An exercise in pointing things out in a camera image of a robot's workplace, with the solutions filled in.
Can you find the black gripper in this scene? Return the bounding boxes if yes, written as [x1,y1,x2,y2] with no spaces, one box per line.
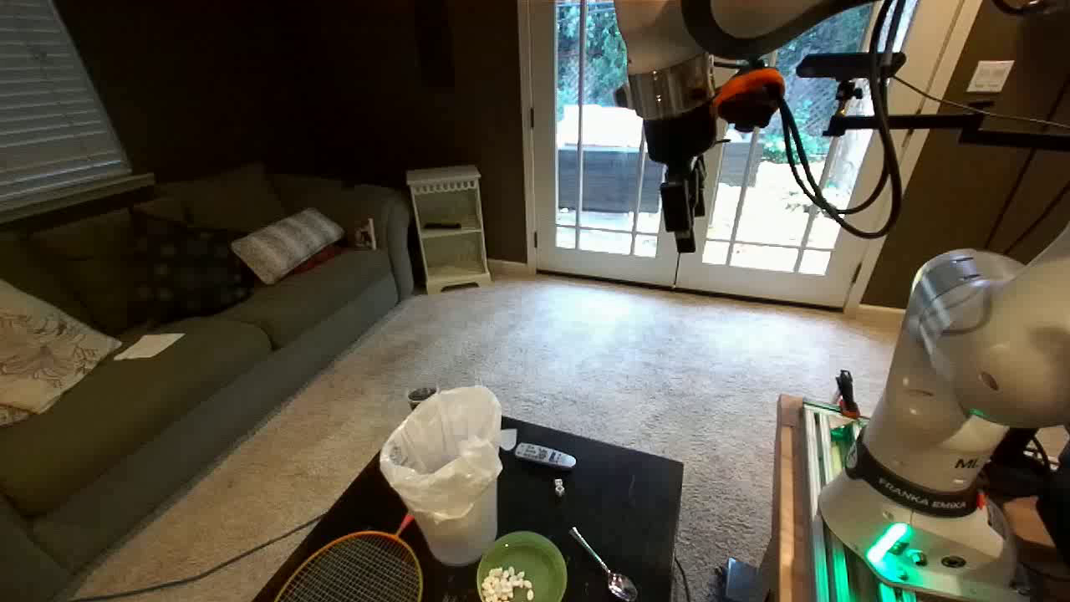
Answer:
[643,106,719,257]

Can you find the silver spoon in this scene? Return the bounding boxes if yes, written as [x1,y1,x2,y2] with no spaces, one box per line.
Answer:
[568,525,643,602]

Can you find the white french door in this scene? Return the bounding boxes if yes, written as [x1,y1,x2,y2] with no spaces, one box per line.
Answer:
[516,0,929,310]

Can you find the white shelf unit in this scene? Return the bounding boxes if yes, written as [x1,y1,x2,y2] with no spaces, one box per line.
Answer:
[404,165,496,299]

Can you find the black red clamp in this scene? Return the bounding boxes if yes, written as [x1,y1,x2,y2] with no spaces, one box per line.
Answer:
[833,368,860,421]

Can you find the grey remote control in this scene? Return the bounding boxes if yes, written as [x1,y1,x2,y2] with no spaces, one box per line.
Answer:
[512,438,581,473]

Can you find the black coffee table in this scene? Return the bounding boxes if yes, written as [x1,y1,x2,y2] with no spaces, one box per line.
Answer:
[250,415,686,602]

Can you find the robot mounting cart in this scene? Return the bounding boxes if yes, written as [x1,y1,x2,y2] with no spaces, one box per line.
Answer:
[771,395,1070,602]

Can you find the small red white box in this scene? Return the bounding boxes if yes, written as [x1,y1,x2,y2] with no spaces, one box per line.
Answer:
[348,215,380,253]

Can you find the white bin with plastic bag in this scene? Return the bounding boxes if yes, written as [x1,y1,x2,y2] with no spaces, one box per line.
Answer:
[378,382,507,569]

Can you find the striped pillow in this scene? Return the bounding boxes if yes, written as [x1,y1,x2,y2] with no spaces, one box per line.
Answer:
[226,204,348,288]

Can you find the dark plaid pillow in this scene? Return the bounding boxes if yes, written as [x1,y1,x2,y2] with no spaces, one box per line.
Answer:
[132,210,261,321]

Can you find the grey green sofa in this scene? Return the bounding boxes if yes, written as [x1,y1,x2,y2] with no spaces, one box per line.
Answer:
[0,165,417,602]

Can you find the white paper sheet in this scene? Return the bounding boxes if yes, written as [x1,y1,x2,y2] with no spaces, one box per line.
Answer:
[109,328,189,366]

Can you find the window blinds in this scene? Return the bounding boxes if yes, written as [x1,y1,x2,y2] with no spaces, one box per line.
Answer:
[0,0,136,221]

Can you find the beige patterned pillow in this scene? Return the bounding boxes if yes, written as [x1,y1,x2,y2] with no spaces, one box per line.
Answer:
[0,278,123,428]

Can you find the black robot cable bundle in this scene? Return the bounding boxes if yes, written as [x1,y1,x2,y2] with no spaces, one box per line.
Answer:
[777,0,910,246]

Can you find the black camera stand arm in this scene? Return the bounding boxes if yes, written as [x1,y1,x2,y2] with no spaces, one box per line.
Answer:
[795,47,1070,153]

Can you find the white light switch plate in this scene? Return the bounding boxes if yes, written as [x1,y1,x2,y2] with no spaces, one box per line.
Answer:
[967,57,1018,97]

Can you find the black floor cable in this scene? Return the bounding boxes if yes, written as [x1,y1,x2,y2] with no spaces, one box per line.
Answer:
[78,515,329,602]

